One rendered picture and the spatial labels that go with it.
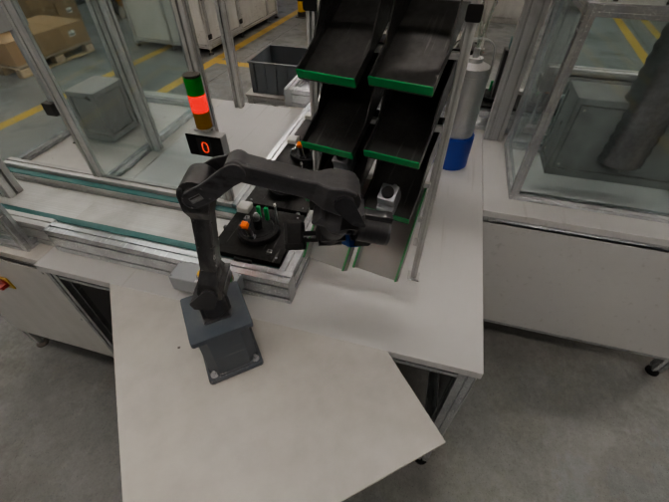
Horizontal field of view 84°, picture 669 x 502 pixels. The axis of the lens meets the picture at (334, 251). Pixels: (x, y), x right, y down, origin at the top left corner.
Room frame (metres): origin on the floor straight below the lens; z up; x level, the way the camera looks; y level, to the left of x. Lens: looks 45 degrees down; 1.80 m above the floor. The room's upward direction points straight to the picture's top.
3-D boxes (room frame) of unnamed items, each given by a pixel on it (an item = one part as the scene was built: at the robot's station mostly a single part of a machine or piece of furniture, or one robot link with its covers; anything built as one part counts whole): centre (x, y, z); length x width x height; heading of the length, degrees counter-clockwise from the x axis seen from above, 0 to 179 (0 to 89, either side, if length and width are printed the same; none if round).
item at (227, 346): (0.53, 0.29, 0.96); 0.15 x 0.15 x 0.20; 25
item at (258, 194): (1.17, 0.18, 1.01); 0.24 x 0.24 x 0.13; 74
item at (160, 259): (0.85, 0.56, 0.91); 0.89 x 0.06 x 0.11; 74
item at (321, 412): (0.55, 0.25, 0.84); 0.90 x 0.70 x 0.03; 25
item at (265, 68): (3.06, 0.30, 0.73); 0.62 x 0.42 x 0.23; 74
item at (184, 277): (0.73, 0.39, 0.93); 0.21 x 0.07 x 0.06; 74
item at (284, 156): (1.40, 0.12, 1.01); 0.24 x 0.24 x 0.13; 74
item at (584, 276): (1.35, -1.22, 0.43); 1.11 x 0.68 x 0.86; 74
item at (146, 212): (1.02, 0.53, 0.91); 0.84 x 0.28 x 0.10; 74
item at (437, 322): (1.35, 0.13, 0.84); 1.50 x 1.41 x 0.03; 74
